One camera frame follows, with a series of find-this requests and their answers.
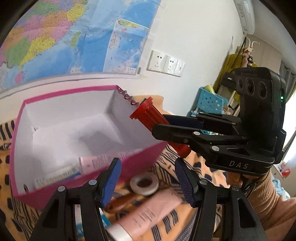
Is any clear white tube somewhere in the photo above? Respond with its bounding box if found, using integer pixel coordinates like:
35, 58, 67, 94
34, 164, 81, 189

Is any blue perforated plastic basket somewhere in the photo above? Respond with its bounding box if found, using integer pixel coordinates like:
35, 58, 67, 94
186, 87, 229, 135

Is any yellow hanging garment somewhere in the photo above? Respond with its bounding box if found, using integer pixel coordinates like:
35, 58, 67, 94
213, 53, 250, 93

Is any white wall socket panel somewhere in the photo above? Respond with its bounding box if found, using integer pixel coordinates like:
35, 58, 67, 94
147, 50, 185, 77

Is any blue white medicine box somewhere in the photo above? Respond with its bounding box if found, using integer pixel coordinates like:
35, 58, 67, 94
74, 204, 111, 240

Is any orange knit sleeve forearm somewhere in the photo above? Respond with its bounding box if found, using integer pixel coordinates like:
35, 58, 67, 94
248, 172, 296, 240

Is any pink cardboard box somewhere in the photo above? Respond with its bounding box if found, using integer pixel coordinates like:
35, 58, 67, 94
10, 85, 166, 210

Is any brown wooden object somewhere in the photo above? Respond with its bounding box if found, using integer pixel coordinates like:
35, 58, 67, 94
104, 193, 144, 214

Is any colourful wall map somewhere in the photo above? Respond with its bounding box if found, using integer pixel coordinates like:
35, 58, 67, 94
1, 1, 163, 91

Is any white tape roll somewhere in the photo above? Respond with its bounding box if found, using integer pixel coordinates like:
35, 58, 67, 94
129, 172, 159, 196

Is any small pink tube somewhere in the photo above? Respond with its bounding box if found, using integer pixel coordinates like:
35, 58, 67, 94
79, 149, 142, 175

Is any orange patterned blanket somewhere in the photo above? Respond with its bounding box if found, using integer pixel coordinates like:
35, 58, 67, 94
0, 94, 232, 241

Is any pink cosmetic tube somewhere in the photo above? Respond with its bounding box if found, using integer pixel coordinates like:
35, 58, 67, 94
106, 188, 182, 240

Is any white air conditioner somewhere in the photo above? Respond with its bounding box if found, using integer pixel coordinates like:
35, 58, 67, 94
234, 0, 255, 35

